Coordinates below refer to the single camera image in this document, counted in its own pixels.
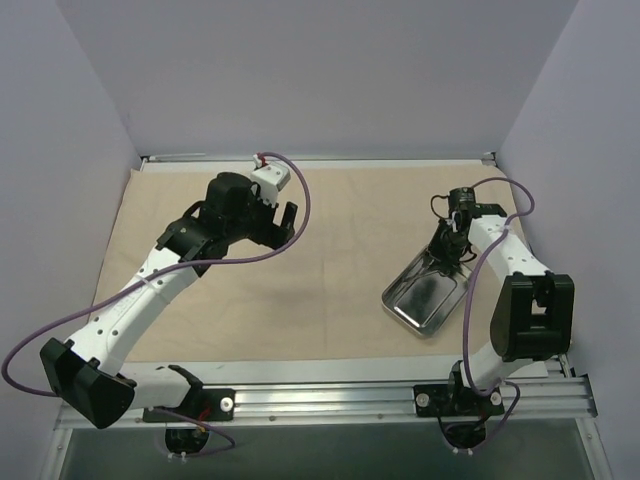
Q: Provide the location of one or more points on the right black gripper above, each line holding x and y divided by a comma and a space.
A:
447, 248

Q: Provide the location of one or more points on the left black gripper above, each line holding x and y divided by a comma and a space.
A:
273, 230

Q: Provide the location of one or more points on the metal instrument tray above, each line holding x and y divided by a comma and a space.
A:
426, 293

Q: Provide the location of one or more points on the beige cloth wrap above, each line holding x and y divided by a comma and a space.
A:
321, 299

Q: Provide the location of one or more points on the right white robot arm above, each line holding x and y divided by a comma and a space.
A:
532, 319

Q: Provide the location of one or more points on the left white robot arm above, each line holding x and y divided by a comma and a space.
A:
85, 370

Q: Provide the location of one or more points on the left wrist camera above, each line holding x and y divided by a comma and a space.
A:
271, 179

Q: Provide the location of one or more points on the back aluminium rail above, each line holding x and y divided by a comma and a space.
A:
184, 157

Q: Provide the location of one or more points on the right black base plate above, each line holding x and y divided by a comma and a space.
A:
448, 400

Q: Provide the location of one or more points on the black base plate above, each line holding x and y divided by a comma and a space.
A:
204, 404
448, 400

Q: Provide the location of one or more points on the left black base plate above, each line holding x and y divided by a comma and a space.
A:
204, 404

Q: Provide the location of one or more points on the front aluminium rail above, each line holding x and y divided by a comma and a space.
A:
555, 397

